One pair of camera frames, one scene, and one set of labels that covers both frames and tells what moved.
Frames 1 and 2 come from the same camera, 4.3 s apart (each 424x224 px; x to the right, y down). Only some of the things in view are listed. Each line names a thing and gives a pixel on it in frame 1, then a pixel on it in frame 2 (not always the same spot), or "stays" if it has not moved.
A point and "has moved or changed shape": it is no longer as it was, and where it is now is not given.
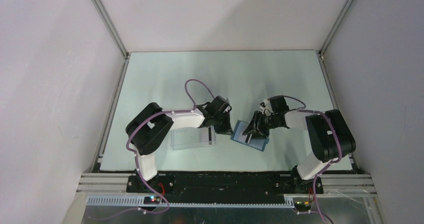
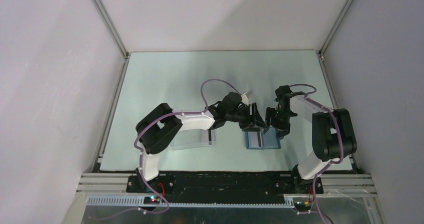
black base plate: (224, 184) stays
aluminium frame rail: (111, 26) stays
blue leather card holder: (259, 143) has moved or changed shape
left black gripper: (227, 128) to (252, 122)
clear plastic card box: (186, 138) stays
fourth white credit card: (208, 136) stays
